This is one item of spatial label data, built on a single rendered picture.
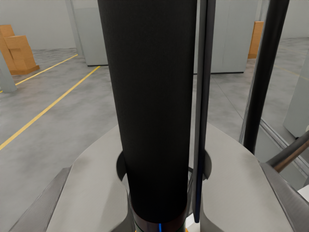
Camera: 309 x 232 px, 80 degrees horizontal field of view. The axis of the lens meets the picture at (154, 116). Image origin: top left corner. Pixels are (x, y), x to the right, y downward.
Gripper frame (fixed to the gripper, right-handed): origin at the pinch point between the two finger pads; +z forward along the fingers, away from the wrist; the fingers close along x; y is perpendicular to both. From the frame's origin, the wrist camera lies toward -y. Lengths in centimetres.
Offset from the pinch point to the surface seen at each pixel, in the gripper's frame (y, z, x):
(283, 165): 11.0, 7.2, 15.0
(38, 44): 134, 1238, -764
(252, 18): 16, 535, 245
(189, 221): 10.8, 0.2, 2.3
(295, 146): 9.7, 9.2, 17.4
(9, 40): 49, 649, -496
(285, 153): 9.6, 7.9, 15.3
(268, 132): 65, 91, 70
